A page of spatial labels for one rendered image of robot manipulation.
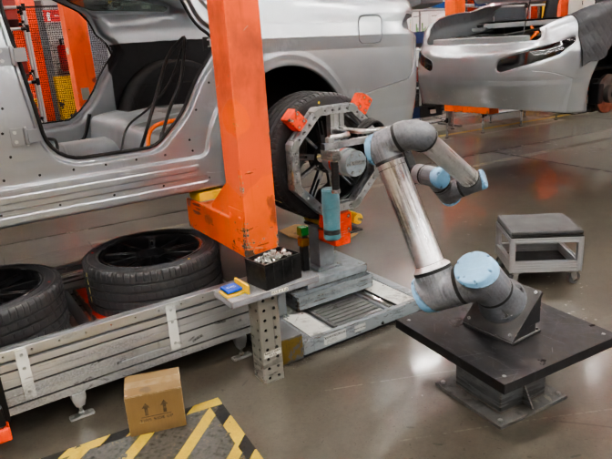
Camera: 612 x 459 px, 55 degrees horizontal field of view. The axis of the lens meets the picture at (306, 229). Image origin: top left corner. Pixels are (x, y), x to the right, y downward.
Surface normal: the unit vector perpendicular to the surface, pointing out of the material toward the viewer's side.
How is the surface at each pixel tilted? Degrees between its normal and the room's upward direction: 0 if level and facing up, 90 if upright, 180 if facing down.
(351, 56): 90
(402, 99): 90
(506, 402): 90
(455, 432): 0
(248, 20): 90
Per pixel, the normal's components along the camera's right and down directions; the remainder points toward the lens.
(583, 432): -0.07, -0.95
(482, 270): -0.53, -0.57
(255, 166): 0.55, 0.22
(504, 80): -0.65, 0.29
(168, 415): 0.26, 0.28
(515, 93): -0.56, 0.53
